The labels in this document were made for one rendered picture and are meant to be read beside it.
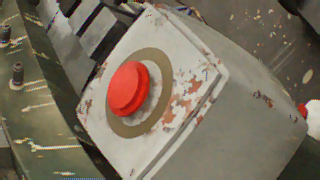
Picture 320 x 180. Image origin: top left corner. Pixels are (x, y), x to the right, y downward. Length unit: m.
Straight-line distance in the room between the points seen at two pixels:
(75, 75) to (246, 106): 0.45
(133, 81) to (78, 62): 0.42
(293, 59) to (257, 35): 0.16
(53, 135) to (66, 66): 0.20
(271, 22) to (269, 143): 1.23
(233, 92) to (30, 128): 0.35
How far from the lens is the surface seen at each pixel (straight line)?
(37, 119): 1.05
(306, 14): 1.69
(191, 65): 0.75
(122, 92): 0.77
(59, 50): 1.24
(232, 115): 0.75
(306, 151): 0.93
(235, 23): 2.12
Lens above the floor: 1.42
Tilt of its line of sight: 40 degrees down
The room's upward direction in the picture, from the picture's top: 65 degrees counter-clockwise
